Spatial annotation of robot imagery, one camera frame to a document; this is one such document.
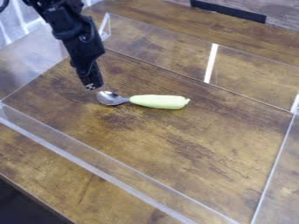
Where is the clear acrylic enclosure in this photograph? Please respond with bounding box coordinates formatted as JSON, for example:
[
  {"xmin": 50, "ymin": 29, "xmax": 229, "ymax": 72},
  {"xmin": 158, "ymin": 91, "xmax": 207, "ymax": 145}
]
[{"xmin": 0, "ymin": 13, "xmax": 299, "ymax": 224}]

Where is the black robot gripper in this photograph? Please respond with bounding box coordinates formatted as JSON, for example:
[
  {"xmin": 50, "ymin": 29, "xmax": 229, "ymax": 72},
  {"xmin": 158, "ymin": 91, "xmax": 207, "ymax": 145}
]
[{"xmin": 23, "ymin": 0, "xmax": 106, "ymax": 90}]

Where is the green handled metal spoon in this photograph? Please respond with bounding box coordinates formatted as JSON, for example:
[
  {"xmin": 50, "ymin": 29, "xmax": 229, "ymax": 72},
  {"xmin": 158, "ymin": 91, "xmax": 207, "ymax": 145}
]
[{"xmin": 97, "ymin": 91, "xmax": 191, "ymax": 110}]

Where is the black bar at back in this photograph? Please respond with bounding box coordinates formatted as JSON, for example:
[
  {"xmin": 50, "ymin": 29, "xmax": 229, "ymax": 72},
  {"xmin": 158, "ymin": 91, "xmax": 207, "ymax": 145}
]
[{"xmin": 190, "ymin": 0, "xmax": 268, "ymax": 24}]

